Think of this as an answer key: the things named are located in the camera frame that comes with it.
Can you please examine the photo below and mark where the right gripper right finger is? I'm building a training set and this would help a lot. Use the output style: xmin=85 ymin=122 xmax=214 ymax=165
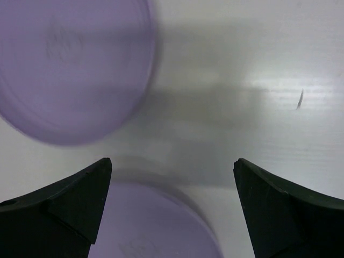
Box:
xmin=233 ymin=159 xmax=343 ymax=257

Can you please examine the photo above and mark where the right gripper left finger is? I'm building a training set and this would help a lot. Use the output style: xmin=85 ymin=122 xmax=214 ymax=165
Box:
xmin=1 ymin=158 xmax=112 ymax=257

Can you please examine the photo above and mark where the near purple plate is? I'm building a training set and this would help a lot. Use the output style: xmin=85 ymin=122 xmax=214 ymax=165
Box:
xmin=89 ymin=182 xmax=223 ymax=258

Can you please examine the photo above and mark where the purple plate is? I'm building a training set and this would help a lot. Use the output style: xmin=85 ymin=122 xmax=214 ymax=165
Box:
xmin=1 ymin=1 xmax=157 ymax=145
xmin=89 ymin=182 xmax=223 ymax=258

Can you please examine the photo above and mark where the far purple plate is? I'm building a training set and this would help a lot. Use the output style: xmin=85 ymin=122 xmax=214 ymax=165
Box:
xmin=1 ymin=1 xmax=157 ymax=145

